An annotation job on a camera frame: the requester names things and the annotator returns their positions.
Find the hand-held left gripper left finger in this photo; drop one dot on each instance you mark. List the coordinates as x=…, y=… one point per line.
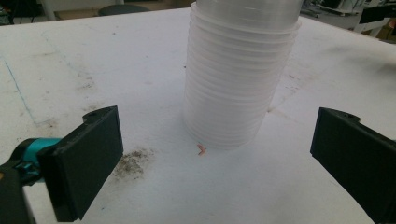
x=81, y=161

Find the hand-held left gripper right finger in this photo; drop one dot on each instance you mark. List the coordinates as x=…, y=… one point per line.
x=358, y=155

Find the stack of translucent plastic cups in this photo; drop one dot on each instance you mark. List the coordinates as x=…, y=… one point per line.
x=238, y=74

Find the small pink scrap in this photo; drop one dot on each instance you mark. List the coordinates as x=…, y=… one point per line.
x=201, y=149

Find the white furniture with dark top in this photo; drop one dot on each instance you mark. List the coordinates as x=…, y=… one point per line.
x=375, y=18

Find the white metal stand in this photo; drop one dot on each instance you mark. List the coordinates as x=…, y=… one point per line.
x=47, y=9

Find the dark round stool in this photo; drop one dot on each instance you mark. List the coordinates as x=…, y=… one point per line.
x=123, y=9

